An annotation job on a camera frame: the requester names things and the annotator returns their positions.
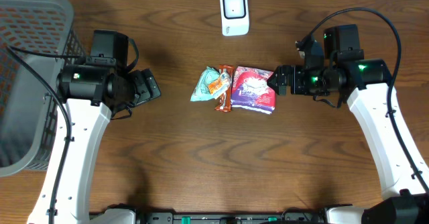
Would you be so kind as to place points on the white barcode scanner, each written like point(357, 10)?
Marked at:
point(234, 17)

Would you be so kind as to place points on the brown orange candy bar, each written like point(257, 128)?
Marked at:
point(225, 99)

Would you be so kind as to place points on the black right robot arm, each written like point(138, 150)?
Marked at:
point(365, 85)

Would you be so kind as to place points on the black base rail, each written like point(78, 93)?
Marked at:
point(293, 216)

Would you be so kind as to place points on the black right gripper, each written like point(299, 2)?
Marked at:
point(296, 86)

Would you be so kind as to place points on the orange white small packet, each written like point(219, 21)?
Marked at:
point(220, 85)

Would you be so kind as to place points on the red purple snack packet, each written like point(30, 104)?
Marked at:
point(250, 90)

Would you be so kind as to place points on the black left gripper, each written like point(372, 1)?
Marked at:
point(141, 87)

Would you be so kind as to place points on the green wipes packet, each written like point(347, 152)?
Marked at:
point(201, 91)

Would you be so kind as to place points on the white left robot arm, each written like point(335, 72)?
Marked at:
point(90, 92)

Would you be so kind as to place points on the dark grey plastic basket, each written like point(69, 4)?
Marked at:
point(42, 31)

